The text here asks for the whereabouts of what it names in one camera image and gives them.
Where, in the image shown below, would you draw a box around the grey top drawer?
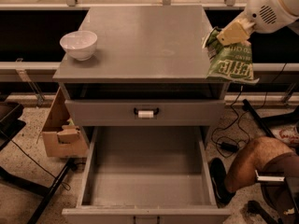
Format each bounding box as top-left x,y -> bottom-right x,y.
65,100 -> 224,126

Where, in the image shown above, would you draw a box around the red white snack bag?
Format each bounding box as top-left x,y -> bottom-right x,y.
272,124 -> 299,147

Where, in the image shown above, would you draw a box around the open grey middle drawer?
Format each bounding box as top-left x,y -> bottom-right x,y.
63,126 -> 231,224

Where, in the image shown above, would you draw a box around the black shoe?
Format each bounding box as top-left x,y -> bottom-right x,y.
209,158 -> 235,205

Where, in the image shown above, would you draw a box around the brown cardboard box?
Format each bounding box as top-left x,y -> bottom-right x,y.
41,90 -> 89,158

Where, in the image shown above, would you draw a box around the grey drawer cabinet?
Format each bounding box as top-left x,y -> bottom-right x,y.
53,6 -> 228,142

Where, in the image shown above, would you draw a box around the white ceramic bowl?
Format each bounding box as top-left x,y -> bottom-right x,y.
60,31 -> 97,61

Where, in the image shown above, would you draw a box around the black power adapter cable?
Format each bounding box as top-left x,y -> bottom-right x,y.
210,84 -> 252,159

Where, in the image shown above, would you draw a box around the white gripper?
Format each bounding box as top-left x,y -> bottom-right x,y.
217,0 -> 295,46

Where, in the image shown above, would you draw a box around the black drawer handle white tape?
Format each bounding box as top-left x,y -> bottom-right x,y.
134,108 -> 160,119

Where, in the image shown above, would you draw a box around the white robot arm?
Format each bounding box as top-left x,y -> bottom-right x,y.
217,0 -> 299,46

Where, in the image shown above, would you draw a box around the green jalapeno chip bag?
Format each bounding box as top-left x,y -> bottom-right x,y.
202,27 -> 259,84

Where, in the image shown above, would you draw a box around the clear acrylic bracket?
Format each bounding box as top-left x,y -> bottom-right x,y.
16,68 -> 45,107

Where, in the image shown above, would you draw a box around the person's bare leg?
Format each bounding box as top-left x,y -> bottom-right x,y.
224,136 -> 293,193

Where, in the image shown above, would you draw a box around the black stand legs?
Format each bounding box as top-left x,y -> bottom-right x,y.
0,157 -> 78,224

